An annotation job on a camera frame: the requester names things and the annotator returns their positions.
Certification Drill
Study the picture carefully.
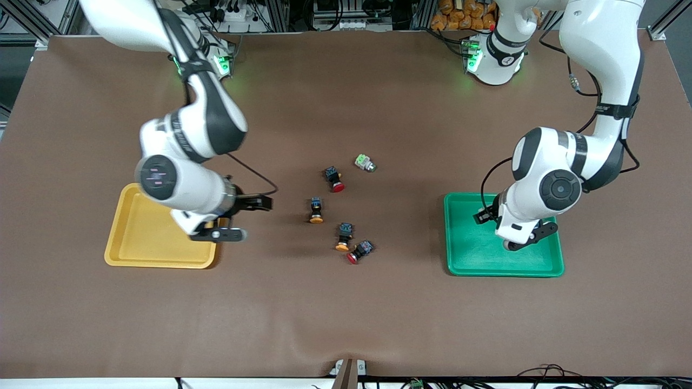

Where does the white power strip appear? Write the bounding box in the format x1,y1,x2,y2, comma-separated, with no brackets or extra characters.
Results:
214,3,257,23

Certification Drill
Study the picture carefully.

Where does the pile of orange objects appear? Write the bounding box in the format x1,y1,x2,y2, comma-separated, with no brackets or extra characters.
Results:
431,0,497,31

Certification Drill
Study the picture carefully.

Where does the black cable bundle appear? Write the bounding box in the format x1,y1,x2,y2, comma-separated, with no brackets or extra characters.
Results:
360,364,692,389

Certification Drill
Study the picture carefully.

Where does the aluminium frame post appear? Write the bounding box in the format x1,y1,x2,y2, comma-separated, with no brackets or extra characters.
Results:
268,0,292,32
409,0,436,30

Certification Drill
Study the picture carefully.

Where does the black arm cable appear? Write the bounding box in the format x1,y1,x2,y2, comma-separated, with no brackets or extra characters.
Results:
226,153,279,198
480,24,644,211

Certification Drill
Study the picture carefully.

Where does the red mushroom push button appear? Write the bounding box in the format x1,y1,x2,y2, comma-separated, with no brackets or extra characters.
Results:
324,166,347,193
346,239,375,265

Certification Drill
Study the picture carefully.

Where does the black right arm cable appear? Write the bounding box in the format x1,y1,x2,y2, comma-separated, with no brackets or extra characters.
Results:
226,153,279,198

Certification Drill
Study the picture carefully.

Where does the green plastic tray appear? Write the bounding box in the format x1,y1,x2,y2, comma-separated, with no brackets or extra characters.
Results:
443,192,565,278

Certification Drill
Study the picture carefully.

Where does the metal table clamp bracket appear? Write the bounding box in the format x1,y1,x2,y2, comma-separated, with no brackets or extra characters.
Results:
330,358,368,389

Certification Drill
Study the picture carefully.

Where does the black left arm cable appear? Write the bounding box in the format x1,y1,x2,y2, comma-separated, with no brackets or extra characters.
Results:
480,24,644,211

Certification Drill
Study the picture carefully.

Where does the grey electronics box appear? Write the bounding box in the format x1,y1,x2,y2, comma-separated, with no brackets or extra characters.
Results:
312,0,375,31

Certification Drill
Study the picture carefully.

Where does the aluminium frame profile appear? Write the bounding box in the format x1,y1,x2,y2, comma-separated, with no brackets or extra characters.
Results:
646,11,692,41
0,0,82,52

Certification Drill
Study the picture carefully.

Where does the yellow plastic tray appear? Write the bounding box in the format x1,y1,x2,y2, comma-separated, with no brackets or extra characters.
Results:
104,183,219,269

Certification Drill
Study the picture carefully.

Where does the brown table cover mat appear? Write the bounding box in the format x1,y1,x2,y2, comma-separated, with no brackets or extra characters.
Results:
0,30,692,379

